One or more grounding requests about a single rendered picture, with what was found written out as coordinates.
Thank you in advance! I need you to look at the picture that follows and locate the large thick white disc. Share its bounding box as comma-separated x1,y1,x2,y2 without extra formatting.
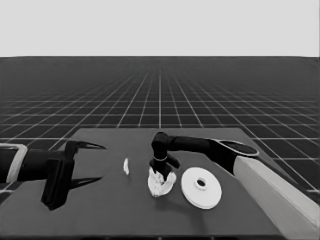
180,166,223,211

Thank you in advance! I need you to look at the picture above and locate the white round carrier with pins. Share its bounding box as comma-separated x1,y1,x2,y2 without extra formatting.
147,166,177,198

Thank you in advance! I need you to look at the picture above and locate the small thin white T-piece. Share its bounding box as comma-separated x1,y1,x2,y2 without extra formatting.
122,157,131,176

